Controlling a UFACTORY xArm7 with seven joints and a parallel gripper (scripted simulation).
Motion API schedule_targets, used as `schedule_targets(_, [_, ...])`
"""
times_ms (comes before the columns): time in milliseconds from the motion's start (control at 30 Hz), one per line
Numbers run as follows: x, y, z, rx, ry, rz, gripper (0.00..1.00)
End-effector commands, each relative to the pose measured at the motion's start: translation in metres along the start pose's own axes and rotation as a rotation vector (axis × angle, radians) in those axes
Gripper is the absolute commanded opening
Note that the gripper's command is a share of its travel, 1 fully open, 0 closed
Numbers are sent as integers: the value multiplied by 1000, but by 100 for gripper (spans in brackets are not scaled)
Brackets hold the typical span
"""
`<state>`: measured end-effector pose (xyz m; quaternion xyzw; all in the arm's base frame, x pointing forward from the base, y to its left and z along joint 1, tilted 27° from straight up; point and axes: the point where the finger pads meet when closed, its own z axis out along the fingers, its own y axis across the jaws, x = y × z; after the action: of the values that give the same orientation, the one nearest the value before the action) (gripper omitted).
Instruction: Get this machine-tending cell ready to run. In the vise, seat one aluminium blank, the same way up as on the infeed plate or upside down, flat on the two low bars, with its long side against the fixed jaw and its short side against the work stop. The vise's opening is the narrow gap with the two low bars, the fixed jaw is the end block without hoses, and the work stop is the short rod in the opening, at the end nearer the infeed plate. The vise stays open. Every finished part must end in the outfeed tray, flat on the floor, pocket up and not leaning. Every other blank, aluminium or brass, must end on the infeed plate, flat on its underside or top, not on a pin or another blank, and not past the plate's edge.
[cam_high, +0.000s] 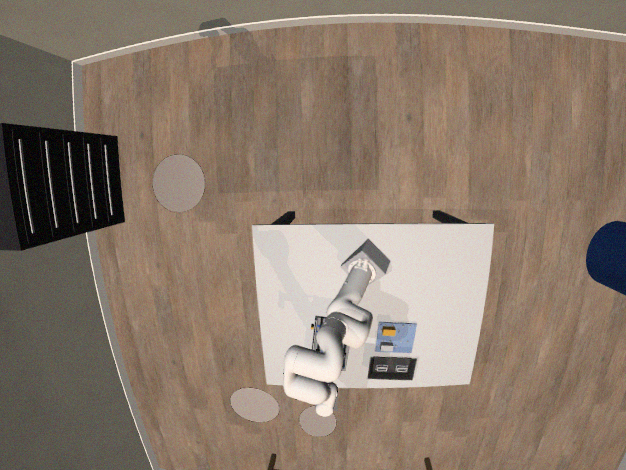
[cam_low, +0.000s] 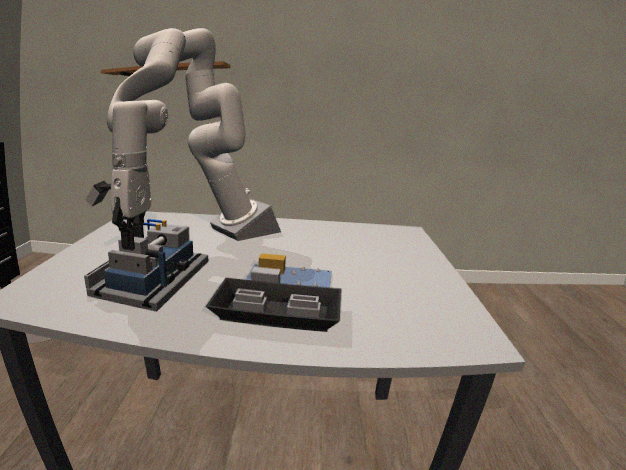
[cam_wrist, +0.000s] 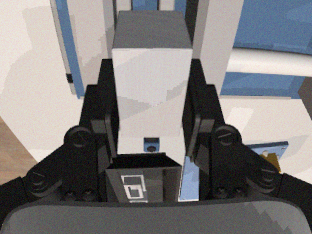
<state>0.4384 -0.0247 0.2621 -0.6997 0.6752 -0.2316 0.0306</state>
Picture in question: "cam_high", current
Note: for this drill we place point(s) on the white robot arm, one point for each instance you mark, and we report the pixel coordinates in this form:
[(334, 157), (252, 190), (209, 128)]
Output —
[(327, 367)]

